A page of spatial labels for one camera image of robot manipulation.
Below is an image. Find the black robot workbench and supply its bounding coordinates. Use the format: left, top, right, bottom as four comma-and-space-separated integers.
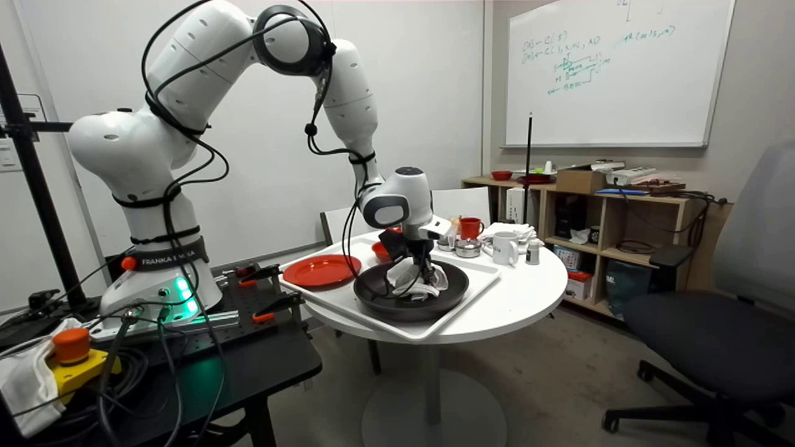
0, 260, 326, 447

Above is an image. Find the wooden shelf unit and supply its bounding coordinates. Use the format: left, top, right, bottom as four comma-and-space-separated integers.
459, 170, 732, 323

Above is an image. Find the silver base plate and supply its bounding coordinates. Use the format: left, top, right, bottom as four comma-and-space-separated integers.
87, 306, 244, 348

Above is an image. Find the white napkin stack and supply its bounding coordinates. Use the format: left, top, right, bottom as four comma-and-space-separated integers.
478, 221, 539, 249

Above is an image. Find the white printed mug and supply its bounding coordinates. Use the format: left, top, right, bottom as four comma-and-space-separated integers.
488, 232, 521, 271

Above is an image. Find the teal storage bin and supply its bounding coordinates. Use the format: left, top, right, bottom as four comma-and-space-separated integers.
603, 260, 659, 323

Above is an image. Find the dark nonstick frying pan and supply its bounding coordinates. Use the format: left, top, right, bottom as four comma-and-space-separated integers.
352, 257, 471, 324

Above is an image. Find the crumpled white rag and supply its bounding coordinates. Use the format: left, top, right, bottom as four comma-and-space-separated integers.
0, 316, 87, 440

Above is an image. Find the white and red box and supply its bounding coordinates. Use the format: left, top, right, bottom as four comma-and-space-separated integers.
565, 268, 595, 303

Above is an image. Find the small cardboard box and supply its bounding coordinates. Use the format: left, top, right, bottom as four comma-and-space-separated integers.
553, 165, 608, 196

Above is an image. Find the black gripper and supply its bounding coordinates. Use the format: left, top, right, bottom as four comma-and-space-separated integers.
378, 223, 440, 288

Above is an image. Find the wall whiteboard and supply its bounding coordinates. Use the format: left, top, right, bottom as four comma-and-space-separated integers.
502, 0, 739, 152

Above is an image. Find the red mug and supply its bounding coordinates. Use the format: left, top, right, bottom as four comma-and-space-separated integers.
456, 216, 486, 244

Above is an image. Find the round white table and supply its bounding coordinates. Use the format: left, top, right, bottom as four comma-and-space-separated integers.
300, 223, 572, 447

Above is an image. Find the yellow emergency stop box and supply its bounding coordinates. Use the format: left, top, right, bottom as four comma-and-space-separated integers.
45, 324, 111, 396

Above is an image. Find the black cable bundle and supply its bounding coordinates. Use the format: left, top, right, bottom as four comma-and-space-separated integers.
82, 306, 237, 447

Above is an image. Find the stack of papers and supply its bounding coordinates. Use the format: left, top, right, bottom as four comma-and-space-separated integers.
588, 158, 660, 189

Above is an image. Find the thin black pole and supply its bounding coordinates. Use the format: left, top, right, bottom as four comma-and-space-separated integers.
521, 111, 537, 229

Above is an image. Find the large red plate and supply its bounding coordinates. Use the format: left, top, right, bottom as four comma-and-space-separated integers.
281, 250, 365, 290

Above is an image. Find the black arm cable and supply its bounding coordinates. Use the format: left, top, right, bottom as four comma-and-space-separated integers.
136, 0, 379, 218

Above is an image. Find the black aluminium frame stand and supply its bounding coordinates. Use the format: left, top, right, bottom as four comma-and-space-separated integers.
0, 44, 85, 311

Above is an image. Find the dark book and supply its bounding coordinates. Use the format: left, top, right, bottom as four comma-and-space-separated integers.
631, 179, 690, 198

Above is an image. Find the grey and black office chair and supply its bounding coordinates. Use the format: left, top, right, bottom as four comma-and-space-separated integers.
601, 137, 795, 447

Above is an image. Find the red handled clamp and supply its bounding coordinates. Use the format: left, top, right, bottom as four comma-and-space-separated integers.
249, 295, 306, 327
230, 260, 285, 293

